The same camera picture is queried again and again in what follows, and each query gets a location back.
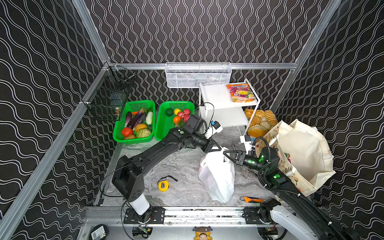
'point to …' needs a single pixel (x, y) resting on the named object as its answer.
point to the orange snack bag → (240, 93)
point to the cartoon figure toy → (202, 233)
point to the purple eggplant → (128, 118)
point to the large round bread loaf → (257, 131)
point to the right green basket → (164, 122)
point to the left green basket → (137, 123)
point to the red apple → (187, 111)
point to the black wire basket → (109, 96)
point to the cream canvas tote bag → (305, 158)
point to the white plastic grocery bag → (217, 175)
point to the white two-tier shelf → (215, 103)
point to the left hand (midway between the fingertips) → (225, 150)
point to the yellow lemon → (176, 111)
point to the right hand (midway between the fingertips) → (224, 154)
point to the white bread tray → (263, 123)
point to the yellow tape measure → (163, 185)
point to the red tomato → (127, 131)
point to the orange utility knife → (250, 199)
